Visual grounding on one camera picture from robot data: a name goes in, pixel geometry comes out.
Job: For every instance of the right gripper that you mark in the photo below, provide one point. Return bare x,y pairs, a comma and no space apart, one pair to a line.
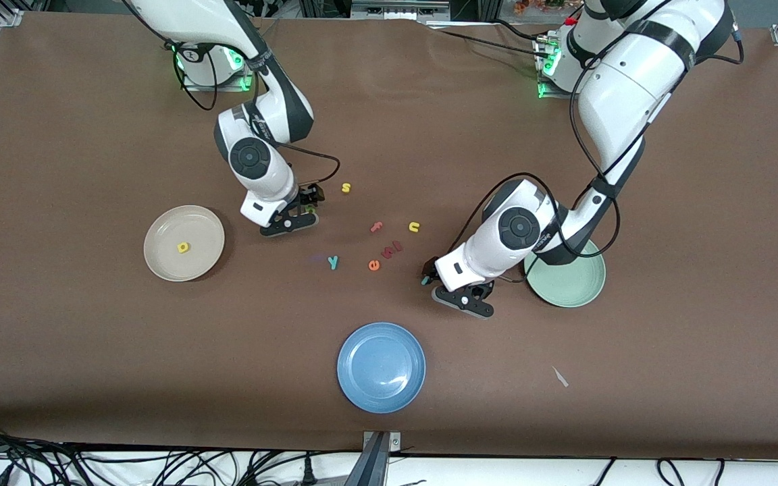
308,197

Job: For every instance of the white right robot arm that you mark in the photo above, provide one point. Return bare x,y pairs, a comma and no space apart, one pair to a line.
254,158

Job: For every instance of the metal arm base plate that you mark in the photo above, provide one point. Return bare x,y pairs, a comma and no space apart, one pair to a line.
217,88
551,94

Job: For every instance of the brown table cover sheet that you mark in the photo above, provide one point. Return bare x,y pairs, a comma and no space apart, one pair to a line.
389,135

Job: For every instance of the grey metal camera bracket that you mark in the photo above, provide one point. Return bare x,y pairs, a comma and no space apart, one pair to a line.
379,466

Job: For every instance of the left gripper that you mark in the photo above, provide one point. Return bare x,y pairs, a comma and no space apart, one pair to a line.
431,268

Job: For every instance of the orange dried flowers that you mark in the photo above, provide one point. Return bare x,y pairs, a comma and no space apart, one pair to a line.
531,7

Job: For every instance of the small white paper scrap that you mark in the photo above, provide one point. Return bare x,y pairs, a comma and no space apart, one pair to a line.
560,376

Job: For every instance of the blue round plate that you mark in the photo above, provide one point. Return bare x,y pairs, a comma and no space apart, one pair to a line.
381,368

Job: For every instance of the beige round plate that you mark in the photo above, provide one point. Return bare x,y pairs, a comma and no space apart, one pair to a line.
173,229

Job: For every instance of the grey metal frame block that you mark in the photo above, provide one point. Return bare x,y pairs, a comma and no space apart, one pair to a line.
396,10

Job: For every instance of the pink foam letter f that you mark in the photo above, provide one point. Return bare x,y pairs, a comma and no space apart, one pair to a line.
376,227

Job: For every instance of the light green round plate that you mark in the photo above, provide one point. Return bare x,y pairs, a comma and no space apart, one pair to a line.
575,287

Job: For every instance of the teal foam letter y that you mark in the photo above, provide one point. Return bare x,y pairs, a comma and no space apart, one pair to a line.
332,262

